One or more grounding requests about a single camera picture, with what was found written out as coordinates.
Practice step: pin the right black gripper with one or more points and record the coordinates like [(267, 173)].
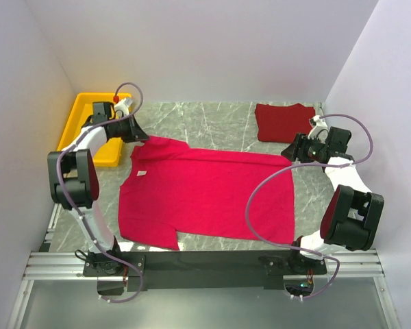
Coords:
[(292, 151)]

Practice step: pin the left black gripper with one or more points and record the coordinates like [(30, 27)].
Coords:
[(135, 133)]

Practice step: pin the yellow plastic tray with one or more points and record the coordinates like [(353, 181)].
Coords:
[(109, 154)]

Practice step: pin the bright red t-shirt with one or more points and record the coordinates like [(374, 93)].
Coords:
[(175, 188)]

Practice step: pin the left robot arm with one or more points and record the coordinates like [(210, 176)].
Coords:
[(74, 184)]

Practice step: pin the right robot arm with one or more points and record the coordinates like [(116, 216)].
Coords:
[(352, 216)]

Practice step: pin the folded dark red t-shirt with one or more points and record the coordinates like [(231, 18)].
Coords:
[(280, 124)]

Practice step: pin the black base beam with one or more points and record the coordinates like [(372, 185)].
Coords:
[(209, 269)]

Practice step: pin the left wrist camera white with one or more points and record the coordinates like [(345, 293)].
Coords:
[(123, 108)]

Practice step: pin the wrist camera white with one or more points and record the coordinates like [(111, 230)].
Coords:
[(319, 127), (123, 108)]

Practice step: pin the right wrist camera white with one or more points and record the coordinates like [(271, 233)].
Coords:
[(319, 127)]

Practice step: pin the aluminium rail frame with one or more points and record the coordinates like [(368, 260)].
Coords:
[(309, 182)]

